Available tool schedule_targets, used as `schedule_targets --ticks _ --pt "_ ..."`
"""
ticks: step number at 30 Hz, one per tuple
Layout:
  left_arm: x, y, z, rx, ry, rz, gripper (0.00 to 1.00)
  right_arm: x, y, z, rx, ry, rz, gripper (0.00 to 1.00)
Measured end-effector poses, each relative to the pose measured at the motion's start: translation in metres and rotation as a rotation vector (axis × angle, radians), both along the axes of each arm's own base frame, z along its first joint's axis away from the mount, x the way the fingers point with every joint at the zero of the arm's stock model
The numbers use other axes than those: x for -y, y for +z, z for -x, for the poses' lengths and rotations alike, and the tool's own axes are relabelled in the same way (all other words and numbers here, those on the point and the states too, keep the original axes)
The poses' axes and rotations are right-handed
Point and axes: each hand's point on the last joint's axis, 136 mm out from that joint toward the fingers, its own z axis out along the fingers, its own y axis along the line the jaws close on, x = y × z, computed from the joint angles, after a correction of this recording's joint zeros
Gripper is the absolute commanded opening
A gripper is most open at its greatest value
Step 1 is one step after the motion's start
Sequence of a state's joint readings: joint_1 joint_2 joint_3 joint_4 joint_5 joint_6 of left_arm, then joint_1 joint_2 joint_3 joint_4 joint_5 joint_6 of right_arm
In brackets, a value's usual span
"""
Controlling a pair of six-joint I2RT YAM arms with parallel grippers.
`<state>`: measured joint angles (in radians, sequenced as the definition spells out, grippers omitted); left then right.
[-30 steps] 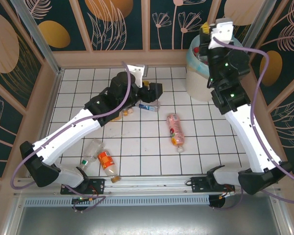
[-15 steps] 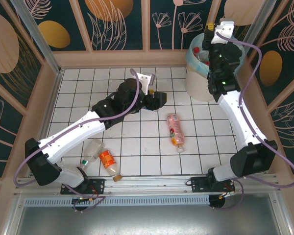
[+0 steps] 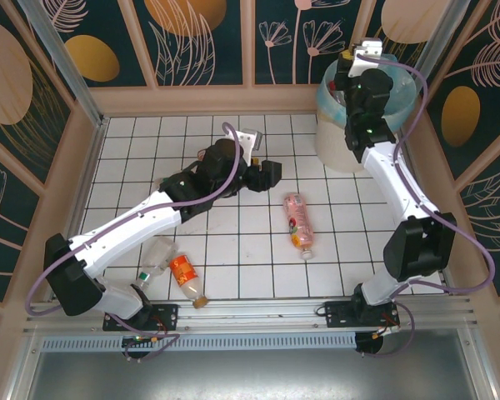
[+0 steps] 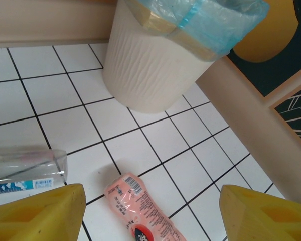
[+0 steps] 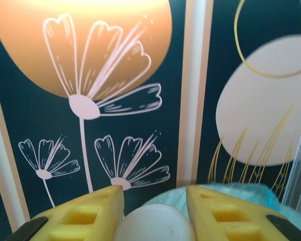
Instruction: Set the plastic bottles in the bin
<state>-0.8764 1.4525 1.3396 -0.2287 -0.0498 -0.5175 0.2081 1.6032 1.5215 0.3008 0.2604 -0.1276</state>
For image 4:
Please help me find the white ribbed waste bin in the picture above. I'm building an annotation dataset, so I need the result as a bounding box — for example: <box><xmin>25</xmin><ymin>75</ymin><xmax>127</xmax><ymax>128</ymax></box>
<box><xmin>102</xmin><ymin>0</ymin><xmax>215</xmax><ymax>115</ymax></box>

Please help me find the pink drink bottle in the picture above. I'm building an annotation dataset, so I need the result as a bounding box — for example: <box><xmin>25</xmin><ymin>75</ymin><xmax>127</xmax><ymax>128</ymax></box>
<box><xmin>103</xmin><ymin>172</ymin><xmax>187</xmax><ymax>241</ymax></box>

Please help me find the clear bottle blue label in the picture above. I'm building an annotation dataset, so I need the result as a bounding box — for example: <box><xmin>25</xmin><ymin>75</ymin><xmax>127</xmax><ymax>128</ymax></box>
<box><xmin>0</xmin><ymin>145</ymin><xmax>68</xmax><ymax>197</ymax></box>

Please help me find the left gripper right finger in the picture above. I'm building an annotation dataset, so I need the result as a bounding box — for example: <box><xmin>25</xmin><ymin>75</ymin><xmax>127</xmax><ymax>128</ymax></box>
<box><xmin>220</xmin><ymin>184</ymin><xmax>301</xmax><ymax>241</ymax></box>

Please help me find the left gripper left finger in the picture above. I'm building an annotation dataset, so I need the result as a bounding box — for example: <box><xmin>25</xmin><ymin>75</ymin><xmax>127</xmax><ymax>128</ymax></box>
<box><xmin>0</xmin><ymin>183</ymin><xmax>86</xmax><ymax>241</ymax></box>

